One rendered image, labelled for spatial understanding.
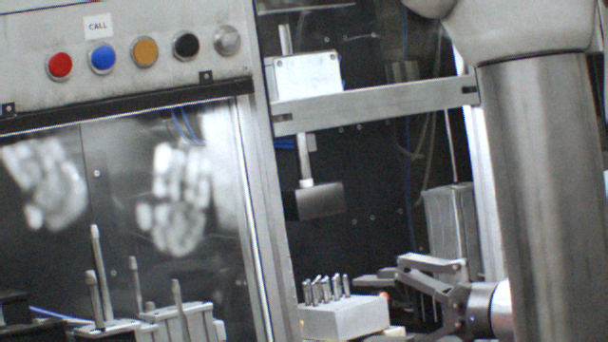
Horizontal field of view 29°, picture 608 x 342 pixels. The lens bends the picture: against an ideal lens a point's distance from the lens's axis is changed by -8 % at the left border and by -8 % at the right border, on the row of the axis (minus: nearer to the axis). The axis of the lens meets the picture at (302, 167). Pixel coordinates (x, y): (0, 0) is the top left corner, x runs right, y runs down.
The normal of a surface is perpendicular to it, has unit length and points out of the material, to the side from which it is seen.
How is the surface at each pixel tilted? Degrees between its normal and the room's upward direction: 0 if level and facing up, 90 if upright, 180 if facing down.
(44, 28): 90
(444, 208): 90
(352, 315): 90
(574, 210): 87
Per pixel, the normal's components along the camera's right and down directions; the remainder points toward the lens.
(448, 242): -0.81, 0.15
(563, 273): -0.14, 0.03
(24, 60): 0.57, -0.04
